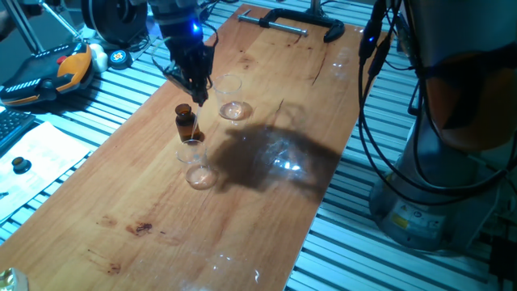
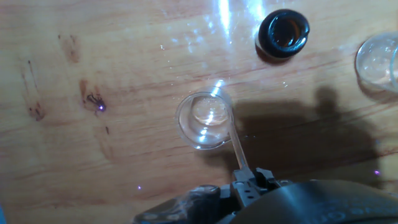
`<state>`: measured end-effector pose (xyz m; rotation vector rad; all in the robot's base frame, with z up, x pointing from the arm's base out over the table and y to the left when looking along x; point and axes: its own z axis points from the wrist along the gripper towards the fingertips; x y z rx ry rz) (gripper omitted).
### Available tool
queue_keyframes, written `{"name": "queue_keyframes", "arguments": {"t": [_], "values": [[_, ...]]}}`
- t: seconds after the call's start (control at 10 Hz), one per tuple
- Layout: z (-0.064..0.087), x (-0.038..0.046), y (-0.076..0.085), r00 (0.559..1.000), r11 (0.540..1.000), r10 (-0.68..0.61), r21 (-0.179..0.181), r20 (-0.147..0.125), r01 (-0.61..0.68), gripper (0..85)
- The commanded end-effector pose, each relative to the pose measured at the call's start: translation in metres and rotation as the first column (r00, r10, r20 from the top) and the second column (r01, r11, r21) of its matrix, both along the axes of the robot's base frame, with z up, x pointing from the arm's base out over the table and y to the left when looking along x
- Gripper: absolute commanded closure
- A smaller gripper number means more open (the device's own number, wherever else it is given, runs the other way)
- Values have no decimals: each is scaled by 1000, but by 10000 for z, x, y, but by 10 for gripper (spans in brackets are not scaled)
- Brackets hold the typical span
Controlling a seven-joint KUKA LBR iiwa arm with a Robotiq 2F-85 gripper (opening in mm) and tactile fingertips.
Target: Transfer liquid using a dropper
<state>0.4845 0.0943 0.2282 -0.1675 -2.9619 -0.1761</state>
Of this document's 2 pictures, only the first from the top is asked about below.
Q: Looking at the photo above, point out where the black C-clamp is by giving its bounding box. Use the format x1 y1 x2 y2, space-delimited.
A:
237 7 347 44

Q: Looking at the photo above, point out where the grey metal frame bar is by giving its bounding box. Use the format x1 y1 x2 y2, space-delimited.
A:
2 0 44 54

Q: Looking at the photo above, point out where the glass dropper with red bulb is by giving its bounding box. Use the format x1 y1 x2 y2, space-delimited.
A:
189 103 203 141

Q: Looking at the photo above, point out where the black round spool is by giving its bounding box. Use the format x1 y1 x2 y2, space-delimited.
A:
80 0 149 46

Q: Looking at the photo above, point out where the varnished wooden board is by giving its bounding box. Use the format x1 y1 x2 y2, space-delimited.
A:
0 3 395 291

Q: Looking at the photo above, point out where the black orange teach pendant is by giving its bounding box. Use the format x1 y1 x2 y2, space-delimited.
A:
0 41 95 108

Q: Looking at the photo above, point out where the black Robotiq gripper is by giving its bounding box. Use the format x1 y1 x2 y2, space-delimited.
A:
157 15 215 107

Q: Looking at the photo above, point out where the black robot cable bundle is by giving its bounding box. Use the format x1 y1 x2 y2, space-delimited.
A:
357 0 517 206

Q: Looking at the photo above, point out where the black silver handheld device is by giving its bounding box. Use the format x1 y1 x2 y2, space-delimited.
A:
18 0 65 17

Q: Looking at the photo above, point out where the clear tapered cup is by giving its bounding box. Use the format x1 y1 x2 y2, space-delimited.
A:
212 74 248 121

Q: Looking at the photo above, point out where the black computer keyboard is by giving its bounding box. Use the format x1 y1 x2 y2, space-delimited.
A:
0 108 36 154

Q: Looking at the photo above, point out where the person's forearm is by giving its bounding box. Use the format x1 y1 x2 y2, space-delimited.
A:
0 10 21 41

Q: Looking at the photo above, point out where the white printed paper sheet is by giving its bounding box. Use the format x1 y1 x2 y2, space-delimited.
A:
0 120 95 226

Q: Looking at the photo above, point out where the amber glass bottle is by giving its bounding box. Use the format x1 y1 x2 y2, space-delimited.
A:
174 103 202 143

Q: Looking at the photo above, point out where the black bottle cap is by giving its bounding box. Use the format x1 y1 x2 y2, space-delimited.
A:
11 156 32 175

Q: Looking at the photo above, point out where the person's hand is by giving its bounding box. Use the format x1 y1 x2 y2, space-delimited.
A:
18 2 44 18

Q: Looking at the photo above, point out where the clear graduated glass beaker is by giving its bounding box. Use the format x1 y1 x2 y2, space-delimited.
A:
175 139 219 191

